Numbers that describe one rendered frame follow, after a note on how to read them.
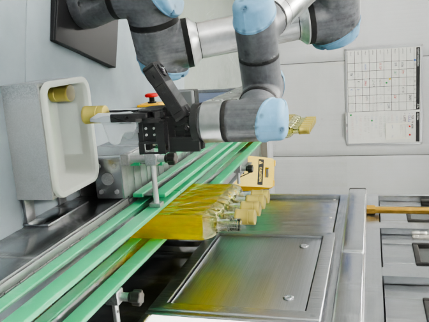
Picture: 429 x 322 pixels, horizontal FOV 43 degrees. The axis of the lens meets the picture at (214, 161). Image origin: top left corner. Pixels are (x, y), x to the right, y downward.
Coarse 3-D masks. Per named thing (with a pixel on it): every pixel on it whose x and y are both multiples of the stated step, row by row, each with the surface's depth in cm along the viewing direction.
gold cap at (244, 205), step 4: (240, 204) 127; (244, 204) 127; (248, 204) 127; (252, 204) 126; (256, 204) 126; (260, 204) 128; (240, 208) 127; (244, 208) 127; (248, 208) 126; (252, 208) 126; (256, 208) 126; (260, 208) 128; (256, 212) 126; (260, 212) 128
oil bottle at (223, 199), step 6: (180, 198) 130; (186, 198) 130; (192, 198) 130; (198, 198) 129; (204, 198) 129; (210, 198) 129; (216, 198) 128; (222, 198) 128; (228, 198) 129; (228, 204) 128
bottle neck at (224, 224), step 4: (220, 220) 117; (224, 220) 117; (228, 220) 117; (232, 220) 116; (236, 220) 116; (240, 220) 117; (220, 224) 117; (224, 224) 116; (228, 224) 116; (232, 224) 116; (236, 224) 116; (240, 224) 118; (220, 228) 117; (224, 228) 117; (228, 228) 116; (232, 228) 116; (236, 228) 116; (240, 228) 118
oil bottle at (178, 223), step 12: (156, 216) 119; (168, 216) 118; (180, 216) 117; (192, 216) 117; (204, 216) 116; (216, 216) 118; (144, 228) 120; (156, 228) 119; (168, 228) 119; (180, 228) 118; (192, 228) 117; (204, 228) 116; (216, 228) 117
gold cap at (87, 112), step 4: (84, 108) 104; (88, 108) 104; (92, 108) 104; (96, 108) 104; (100, 108) 103; (104, 108) 104; (108, 108) 105; (84, 112) 104; (88, 112) 104; (92, 112) 103; (96, 112) 103; (100, 112) 103; (104, 112) 104; (108, 112) 105; (84, 116) 104; (88, 116) 104; (92, 116) 104; (84, 120) 104; (88, 120) 104
